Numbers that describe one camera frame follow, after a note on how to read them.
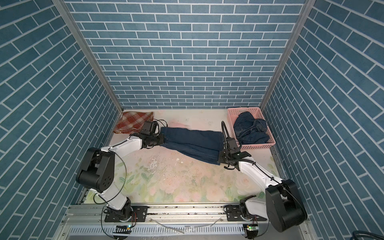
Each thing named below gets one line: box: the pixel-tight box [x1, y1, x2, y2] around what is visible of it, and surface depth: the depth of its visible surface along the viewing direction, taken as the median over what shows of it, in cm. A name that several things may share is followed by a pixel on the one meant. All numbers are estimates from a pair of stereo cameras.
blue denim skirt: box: [160, 127, 225, 165], surface depth 101 cm
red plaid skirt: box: [113, 111, 155, 134], surface depth 111 cm
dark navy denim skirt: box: [233, 111, 270, 145], surface depth 104 cm
